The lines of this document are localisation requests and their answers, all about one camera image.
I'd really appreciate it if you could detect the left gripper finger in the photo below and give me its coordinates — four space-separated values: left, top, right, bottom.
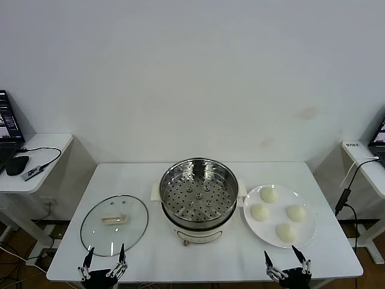
77 247 96 282
108 243 129 278

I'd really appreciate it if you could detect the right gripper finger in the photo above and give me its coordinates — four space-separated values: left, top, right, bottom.
263 250 286 282
291 244 312 275

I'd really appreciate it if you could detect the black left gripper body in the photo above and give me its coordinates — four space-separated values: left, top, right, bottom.
81 269 120 289

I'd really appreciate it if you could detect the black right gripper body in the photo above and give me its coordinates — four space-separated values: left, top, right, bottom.
278 267 312 289

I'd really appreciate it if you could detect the white steamed baozi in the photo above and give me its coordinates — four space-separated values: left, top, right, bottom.
275 223 298 243
285 204 307 223
260 185 280 204
250 204 271 223

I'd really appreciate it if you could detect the round glass pot lid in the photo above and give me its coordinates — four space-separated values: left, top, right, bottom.
79 194 150 257

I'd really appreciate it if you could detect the black computer mouse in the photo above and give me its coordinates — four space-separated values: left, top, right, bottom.
5 155 30 176

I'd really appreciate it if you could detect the stainless steel steamer basket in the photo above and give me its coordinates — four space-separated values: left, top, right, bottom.
159 157 239 227

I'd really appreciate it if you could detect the white round plate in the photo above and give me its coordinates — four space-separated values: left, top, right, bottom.
242 184 318 249

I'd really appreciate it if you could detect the white electric cooker pot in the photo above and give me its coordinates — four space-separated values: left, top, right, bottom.
149 179 248 247

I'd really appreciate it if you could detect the black open laptop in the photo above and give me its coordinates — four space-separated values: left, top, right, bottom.
0 89 26 175
368 117 385 168

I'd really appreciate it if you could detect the black cable with adapter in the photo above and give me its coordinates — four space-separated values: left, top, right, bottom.
334 158 377 250

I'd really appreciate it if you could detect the white cable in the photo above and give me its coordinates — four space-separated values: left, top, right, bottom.
340 155 380 189

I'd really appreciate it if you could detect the thin black usb cable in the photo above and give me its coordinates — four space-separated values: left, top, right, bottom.
16 146 63 169

